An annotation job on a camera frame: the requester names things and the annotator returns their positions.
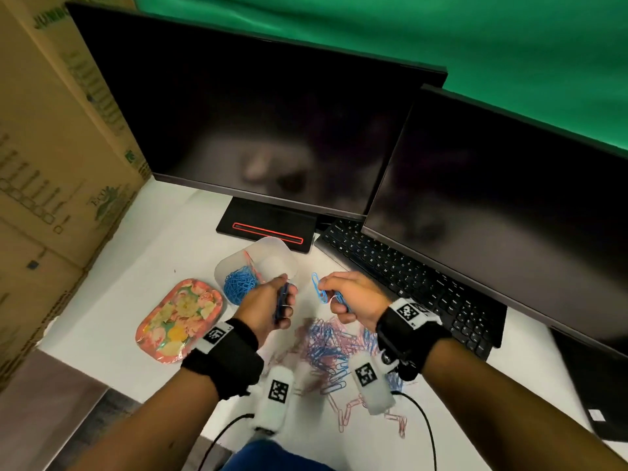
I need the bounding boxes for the person's right hand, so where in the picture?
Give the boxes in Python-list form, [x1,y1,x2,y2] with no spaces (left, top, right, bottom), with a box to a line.
[318,271,393,329]

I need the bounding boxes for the person's left hand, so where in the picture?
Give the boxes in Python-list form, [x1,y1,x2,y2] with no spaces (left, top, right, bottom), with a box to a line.
[234,273,298,348]

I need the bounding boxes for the dark blue paper clip bunch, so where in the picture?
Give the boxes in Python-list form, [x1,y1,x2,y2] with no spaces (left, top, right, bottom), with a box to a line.
[273,283,291,324]

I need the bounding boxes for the light blue paper clip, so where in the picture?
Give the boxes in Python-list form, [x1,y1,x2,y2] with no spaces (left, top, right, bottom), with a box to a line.
[311,272,351,314]

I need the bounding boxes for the person's left forearm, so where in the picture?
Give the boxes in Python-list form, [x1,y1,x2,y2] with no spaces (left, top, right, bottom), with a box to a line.
[69,368,220,471]

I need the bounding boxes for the person's right forearm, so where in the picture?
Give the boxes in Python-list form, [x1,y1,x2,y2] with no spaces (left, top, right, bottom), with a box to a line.
[422,338,628,471]

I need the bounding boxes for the pile of mixed paper clips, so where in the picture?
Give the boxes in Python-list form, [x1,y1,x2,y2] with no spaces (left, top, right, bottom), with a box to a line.
[267,316,409,439]

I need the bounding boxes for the clear plastic container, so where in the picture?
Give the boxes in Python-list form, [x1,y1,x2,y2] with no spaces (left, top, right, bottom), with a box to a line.
[214,236,299,306]

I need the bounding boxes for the heap of blue paper clips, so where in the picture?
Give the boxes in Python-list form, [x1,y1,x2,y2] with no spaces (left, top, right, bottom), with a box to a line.
[224,266,261,306]

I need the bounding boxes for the pink paper clip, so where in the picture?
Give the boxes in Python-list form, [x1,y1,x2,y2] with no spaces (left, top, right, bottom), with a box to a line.
[243,248,265,285]

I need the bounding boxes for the black monitor base red stripe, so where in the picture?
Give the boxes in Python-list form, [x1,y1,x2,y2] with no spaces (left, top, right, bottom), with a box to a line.
[216,197,318,254]

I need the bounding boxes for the black computer keyboard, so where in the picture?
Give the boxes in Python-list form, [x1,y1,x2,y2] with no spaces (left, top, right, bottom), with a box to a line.
[314,219,508,361]

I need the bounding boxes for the pink floral tray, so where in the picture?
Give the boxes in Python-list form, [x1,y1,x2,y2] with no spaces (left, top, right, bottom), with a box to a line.
[135,279,224,364]

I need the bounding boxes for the person's blue trousers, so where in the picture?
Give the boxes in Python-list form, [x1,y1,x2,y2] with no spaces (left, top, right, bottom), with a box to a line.
[234,439,339,471]

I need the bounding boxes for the large black computer monitor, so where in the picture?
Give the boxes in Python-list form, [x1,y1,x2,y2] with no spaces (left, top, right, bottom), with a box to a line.
[66,2,448,222]

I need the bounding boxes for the black monitor with thin bezel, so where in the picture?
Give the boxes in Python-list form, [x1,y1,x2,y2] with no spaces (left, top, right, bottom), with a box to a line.
[361,84,628,361]

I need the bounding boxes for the black monitor base white sticker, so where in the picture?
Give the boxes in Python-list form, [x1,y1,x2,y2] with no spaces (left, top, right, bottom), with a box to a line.
[549,328,628,443]

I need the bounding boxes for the brown cardboard box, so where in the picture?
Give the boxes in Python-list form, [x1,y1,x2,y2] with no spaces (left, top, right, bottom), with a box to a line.
[0,0,152,391]

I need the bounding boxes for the green backdrop cloth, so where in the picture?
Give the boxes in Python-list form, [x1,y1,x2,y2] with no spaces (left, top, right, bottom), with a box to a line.
[132,0,628,152]

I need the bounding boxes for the black right wrist strap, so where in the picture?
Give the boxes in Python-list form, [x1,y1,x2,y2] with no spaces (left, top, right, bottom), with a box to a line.
[375,298,453,382]

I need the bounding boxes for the black wrist strap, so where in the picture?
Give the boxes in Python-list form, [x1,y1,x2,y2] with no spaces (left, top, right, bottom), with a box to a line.
[375,298,453,382]
[181,318,266,401]

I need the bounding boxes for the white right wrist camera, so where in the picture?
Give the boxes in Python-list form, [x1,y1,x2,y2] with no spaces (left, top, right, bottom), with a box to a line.
[348,351,396,416]

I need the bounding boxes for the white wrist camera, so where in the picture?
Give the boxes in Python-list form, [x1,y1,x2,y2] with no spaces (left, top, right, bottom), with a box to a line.
[348,351,396,416]
[252,366,295,435]

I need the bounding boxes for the black left wrist strap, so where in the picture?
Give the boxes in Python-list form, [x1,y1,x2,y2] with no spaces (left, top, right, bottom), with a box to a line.
[181,318,266,401]

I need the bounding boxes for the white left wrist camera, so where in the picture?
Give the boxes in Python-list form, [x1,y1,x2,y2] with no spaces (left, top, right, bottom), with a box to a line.
[252,366,295,435]

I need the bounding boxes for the black right camera cable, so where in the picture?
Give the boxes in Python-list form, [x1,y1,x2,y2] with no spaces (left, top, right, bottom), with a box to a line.
[392,390,438,471]

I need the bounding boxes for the black camera cable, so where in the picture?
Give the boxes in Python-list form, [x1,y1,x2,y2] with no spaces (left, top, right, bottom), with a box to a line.
[198,413,256,471]
[392,390,438,471]

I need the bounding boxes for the black left camera cable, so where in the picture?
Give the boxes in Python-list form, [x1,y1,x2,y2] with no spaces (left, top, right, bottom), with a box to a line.
[198,413,256,471]

